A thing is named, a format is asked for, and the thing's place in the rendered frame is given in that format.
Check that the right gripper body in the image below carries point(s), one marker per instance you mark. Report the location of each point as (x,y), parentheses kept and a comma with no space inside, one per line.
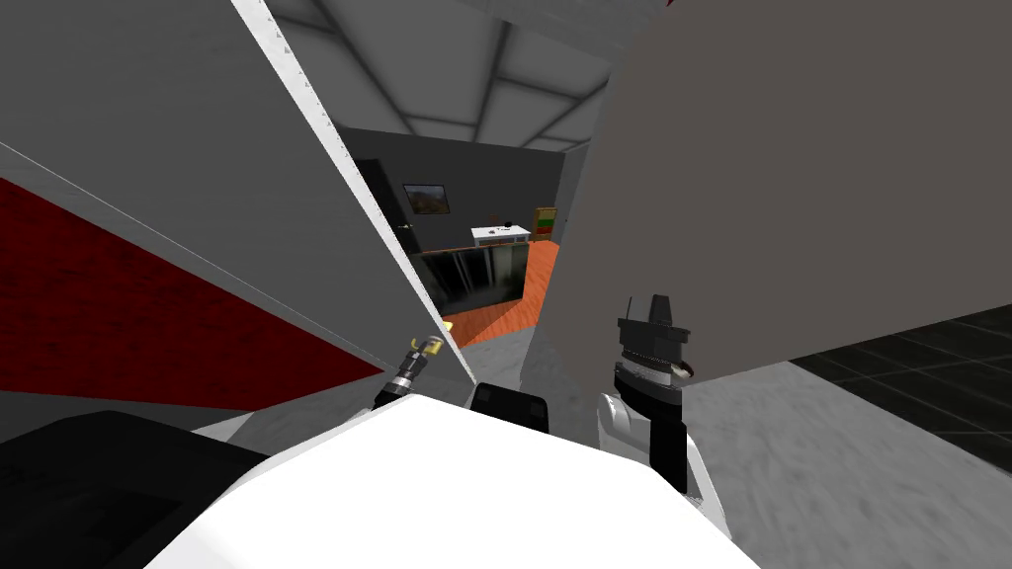
(653,338)

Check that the black glossy cabinet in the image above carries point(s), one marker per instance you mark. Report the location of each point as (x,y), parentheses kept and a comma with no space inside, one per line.
(474,276)

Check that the white table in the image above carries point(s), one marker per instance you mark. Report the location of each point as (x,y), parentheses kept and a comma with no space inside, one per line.
(500,235)

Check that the grey door leaf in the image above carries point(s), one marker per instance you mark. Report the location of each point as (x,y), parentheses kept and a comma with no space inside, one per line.
(237,174)

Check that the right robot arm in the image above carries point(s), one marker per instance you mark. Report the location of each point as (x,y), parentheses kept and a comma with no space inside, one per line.
(666,431)

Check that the wooden bookshelf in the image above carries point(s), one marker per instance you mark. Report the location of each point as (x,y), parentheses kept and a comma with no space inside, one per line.
(545,224)

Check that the dark framed wall picture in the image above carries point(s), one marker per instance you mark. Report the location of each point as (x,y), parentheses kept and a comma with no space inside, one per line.
(426,199)

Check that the dark door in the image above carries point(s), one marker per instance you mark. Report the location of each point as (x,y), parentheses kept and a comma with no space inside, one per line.
(387,205)

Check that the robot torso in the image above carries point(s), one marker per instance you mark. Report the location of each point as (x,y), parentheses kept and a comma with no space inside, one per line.
(443,498)

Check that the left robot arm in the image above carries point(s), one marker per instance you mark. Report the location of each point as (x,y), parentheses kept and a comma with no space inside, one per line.
(87,490)

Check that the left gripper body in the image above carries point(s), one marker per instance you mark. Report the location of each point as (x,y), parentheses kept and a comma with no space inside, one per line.
(413,363)

